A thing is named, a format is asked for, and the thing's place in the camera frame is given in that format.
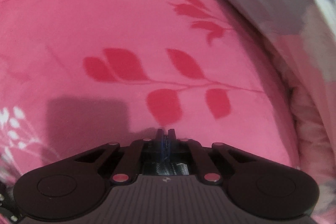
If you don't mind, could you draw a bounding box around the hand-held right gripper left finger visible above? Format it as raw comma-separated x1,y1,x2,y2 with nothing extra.
75,129,165,184

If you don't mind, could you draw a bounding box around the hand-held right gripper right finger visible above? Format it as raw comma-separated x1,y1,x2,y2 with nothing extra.
168,129,256,184

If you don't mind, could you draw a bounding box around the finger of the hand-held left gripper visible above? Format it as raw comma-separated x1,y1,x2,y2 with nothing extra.
0,182,19,223

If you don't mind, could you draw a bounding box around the pink floral bed blanket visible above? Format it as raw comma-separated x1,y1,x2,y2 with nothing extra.
0,0,310,188

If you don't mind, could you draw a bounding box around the pink grey floral quilt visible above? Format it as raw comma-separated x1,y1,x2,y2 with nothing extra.
181,0,336,224

